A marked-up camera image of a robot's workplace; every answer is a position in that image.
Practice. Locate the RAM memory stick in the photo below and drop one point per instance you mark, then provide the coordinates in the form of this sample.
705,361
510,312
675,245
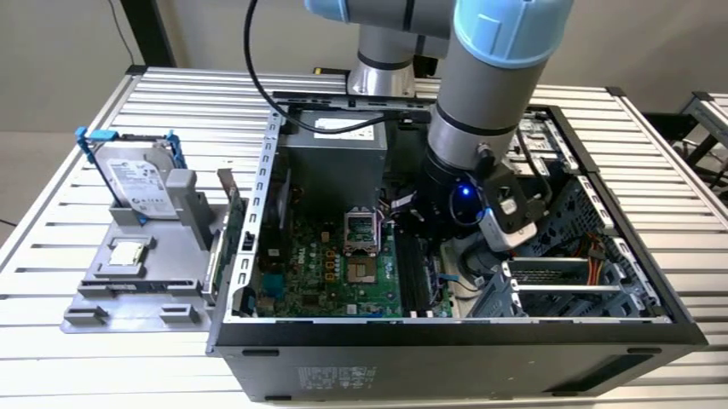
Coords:
431,272
148,286

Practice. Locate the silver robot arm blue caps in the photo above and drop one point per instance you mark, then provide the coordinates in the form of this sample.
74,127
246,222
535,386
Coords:
489,106

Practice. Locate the black RAM slot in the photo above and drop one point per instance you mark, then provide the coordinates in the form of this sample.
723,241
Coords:
412,277
404,277
419,277

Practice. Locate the CPU socket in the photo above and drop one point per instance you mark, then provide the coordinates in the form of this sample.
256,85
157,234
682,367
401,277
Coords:
363,272

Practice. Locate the grey power supply unit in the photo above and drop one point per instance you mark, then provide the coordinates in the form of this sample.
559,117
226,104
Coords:
336,170

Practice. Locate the green motherboard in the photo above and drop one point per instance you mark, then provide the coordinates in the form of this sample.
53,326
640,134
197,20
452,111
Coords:
318,277

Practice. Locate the silver drive cage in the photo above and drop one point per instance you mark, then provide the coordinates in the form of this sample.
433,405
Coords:
538,136

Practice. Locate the grey disk bay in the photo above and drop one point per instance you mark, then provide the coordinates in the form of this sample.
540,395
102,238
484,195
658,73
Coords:
570,289

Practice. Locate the blue expansion slot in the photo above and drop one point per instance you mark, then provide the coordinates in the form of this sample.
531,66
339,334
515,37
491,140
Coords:
273,285

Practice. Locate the black open PC case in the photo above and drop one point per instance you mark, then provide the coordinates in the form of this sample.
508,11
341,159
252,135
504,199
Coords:
455,366

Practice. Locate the green graphics card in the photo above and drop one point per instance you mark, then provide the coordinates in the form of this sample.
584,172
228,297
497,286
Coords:
232,238

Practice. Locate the small yellow black block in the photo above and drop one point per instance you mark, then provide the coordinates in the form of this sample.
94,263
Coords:
331,71

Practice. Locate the grey parts rack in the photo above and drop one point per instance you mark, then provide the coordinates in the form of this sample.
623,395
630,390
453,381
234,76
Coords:
170,255

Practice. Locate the aluminium side table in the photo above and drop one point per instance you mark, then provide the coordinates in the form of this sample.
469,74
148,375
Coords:
711,111

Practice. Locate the hard disk in blue carrier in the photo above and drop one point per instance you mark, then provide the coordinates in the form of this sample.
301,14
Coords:
134,179

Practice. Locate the silver CPU chip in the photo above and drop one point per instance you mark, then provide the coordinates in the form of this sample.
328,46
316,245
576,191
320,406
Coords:
125,255

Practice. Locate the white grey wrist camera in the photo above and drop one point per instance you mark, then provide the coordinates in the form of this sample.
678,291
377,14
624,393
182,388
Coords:
510,234

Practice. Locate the black metal post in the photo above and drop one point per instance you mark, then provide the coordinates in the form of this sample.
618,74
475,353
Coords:
152,34

